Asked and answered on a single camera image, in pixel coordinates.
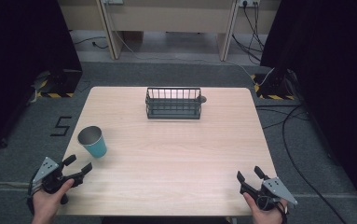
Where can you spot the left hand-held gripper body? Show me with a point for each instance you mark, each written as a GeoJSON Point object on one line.
{"type": "Point", "coordinates": [45, 169]}

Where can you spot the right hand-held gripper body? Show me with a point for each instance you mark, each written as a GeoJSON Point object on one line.
{"type": "Point", "coordinates": [275, 188]}

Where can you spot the person's right hand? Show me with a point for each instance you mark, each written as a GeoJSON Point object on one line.
{"type": "Point", "coordinates": [264, 215]}

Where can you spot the person's left hand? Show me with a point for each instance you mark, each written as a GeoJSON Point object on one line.
{"type": "Point", "coordinates": [47, 203]}

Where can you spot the teal cup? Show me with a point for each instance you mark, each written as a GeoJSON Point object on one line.
{"type": "Point", "coordinates": [93, 141]}

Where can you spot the black stand base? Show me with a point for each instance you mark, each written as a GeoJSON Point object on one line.
{"type": "Point", "coordinates": [274, 85]}
{"type": "Point", "coordinates": [61, 81]}

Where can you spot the black curtain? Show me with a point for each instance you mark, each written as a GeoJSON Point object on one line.
{"type": "Point", "coordinates": [20, 62]}
{"type": "Point", "coordinates": [331, 77]}

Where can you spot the white wall socket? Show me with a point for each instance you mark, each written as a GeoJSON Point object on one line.
{"type": "Point", "coordinates": [249, 2]}

